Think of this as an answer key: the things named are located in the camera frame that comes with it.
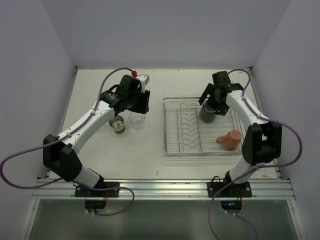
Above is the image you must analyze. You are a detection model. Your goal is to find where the large clear glass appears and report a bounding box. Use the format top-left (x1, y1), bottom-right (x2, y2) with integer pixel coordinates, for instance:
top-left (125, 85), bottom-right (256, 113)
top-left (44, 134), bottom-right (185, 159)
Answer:
top-left (128, 112), bottom-right (146, 131)

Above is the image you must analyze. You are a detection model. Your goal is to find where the dark grey mug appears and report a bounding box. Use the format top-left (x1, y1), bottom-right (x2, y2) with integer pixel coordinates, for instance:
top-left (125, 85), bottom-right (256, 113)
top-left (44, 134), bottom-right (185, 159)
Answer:
top-left (199, 101), bottom-right (217, 123)

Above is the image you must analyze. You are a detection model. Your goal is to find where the cream cup with brown band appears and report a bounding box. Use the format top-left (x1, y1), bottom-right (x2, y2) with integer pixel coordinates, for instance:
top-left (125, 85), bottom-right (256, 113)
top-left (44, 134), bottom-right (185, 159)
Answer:
top-left (108, 115), bottom-right (126, 134)

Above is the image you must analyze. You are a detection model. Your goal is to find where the pink floral mug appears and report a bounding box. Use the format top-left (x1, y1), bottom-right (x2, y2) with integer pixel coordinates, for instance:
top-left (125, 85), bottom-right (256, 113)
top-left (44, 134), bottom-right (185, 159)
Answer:
top-left (216, 130), bottom-right (242, 151)

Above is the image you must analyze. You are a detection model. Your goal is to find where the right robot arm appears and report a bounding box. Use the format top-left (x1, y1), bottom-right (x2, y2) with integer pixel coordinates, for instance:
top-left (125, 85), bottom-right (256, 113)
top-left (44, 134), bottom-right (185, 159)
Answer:
top-left (198, 71), bottom-right (282, 195)

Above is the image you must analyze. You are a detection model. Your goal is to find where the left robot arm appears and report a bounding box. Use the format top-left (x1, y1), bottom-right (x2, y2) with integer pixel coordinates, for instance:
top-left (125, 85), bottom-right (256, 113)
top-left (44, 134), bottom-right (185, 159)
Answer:
top-left (43, 74), bottom-right (150, 188)

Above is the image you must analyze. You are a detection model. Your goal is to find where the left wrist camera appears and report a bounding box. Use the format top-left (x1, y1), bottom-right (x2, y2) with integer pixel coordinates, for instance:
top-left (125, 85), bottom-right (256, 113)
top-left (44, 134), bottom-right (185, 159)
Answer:
top-left (131, 70), bottom-right (150, 93)

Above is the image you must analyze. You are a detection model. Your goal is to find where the wire dish rack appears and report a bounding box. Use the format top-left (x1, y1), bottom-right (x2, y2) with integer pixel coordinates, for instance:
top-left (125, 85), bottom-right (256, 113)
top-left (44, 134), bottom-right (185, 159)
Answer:
top-left (162, 97), bottom-right (245, 156)

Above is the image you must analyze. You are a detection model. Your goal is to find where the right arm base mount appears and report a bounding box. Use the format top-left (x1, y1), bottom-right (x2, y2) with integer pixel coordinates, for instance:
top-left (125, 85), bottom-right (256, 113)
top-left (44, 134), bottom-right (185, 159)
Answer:
top-left (206, 175), bottom-right (253, 214)

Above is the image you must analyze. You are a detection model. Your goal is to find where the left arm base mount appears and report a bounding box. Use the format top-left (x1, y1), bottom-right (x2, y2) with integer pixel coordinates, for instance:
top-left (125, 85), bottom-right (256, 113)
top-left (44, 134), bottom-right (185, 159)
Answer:
top-left (74, 181), bottom-right (120, 213)

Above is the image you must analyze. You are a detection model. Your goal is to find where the aluminium mounting rail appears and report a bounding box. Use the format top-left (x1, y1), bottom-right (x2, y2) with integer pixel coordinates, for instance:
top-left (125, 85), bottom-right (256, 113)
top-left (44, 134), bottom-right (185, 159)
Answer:
top-left (32, 179), bottom-right (295, 200)

